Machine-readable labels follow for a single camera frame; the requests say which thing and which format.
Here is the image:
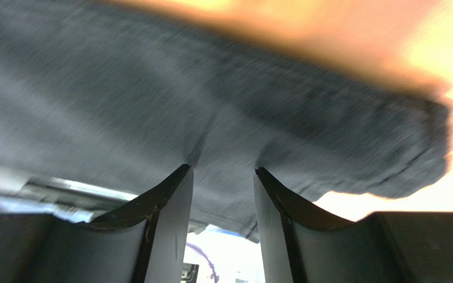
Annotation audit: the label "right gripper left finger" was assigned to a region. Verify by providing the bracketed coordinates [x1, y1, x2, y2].
[0, 164, 193, 282]

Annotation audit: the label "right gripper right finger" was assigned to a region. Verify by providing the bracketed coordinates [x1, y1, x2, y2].
[254, 167, 453, 282]

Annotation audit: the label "black denim trousers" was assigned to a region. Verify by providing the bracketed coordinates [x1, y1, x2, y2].
[0, 1, 449, 242]

